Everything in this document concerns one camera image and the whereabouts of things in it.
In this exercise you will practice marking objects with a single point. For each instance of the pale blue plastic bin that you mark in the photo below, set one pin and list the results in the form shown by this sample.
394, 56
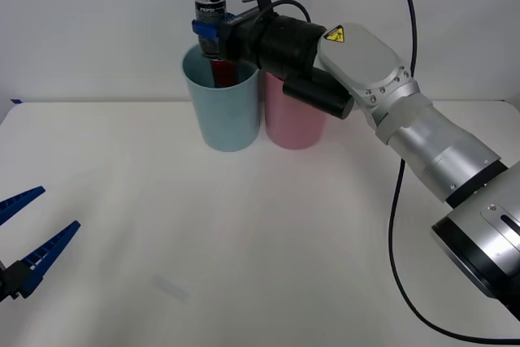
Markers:
227, 115

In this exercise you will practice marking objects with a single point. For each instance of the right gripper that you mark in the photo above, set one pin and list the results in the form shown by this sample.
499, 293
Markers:
243, 40

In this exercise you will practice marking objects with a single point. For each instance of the black drink can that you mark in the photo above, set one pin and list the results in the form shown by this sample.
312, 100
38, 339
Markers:
209, 9

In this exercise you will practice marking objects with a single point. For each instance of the pink plastic bin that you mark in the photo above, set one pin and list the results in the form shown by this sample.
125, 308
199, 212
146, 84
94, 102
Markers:
292, 123

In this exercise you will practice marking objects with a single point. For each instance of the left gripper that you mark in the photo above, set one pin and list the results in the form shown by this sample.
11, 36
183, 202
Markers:
3, 282

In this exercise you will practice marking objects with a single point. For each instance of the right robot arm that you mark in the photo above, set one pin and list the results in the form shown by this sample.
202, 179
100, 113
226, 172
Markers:
406, 91

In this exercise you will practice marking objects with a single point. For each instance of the red drink can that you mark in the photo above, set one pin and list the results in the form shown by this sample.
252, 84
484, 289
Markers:
223, 75

